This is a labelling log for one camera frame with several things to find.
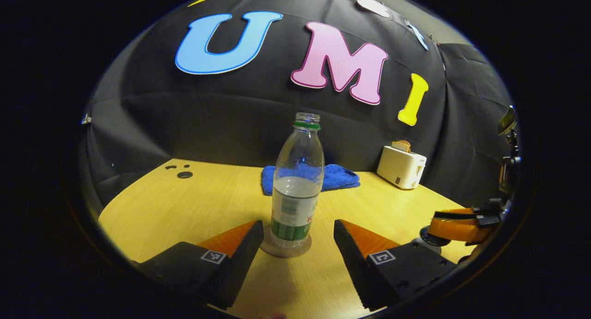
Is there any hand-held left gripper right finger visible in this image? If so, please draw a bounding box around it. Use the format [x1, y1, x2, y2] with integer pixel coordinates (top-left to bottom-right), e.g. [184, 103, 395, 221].
[333, 219, 458, 312]

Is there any white toaster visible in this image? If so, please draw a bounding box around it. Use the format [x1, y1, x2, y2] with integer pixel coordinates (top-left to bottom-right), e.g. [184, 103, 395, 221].
[376, 146, 428, 190]

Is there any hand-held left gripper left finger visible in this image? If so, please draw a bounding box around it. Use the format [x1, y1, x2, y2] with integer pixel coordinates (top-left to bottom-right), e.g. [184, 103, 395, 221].
[132, 220, 265, 310]

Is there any clear plastic water bottle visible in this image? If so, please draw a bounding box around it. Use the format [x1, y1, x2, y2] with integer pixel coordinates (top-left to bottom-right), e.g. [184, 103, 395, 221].
[270, 112, 325, 250]

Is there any round brown coaster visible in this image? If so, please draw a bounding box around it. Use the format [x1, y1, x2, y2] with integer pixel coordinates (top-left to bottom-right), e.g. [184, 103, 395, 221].
[259, 234, 312, 258]

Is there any blue towel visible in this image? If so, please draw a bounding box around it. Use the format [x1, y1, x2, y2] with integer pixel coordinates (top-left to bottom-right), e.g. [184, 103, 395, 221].
[261, 163, 361, 196]

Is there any dark teacup lid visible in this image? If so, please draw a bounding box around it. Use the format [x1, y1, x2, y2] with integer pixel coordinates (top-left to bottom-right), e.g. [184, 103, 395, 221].
[419, 226, 452, 247]

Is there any black tripod stand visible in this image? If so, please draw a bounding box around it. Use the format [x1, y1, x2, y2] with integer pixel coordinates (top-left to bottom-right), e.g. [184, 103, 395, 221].
[498, 105, 522, 204]

